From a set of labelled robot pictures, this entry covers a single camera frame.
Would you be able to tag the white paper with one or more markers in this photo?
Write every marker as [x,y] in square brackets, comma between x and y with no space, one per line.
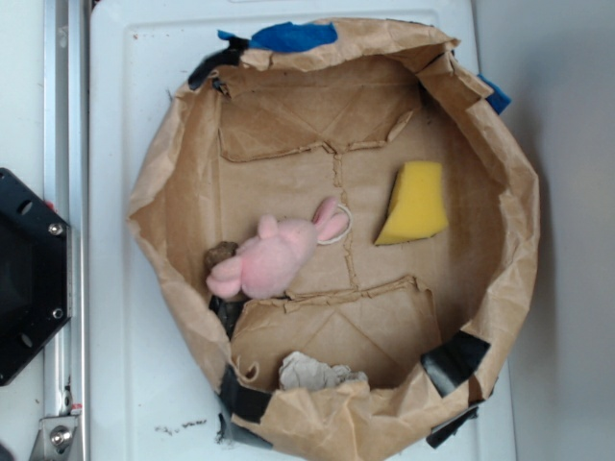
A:
[302,371]

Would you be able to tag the pink plush bunny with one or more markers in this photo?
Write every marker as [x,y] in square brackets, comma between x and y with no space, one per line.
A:
[265,265]

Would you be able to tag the small brown lump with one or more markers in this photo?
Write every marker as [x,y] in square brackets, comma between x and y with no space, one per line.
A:
[220,252]

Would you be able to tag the yellow sponge wedge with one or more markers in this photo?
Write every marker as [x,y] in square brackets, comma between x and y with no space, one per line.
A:
[416,208]

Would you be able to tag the brown paper bag bin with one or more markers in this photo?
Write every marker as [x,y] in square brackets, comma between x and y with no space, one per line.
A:
[430,321]

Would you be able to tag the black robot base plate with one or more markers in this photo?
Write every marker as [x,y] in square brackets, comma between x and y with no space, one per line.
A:
[34,275]

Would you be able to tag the aluminium frame rail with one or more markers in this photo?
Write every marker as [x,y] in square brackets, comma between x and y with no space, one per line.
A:
[65,185]

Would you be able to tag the metal corner bracket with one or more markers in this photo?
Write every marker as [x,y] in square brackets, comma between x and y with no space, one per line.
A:
[55,438]

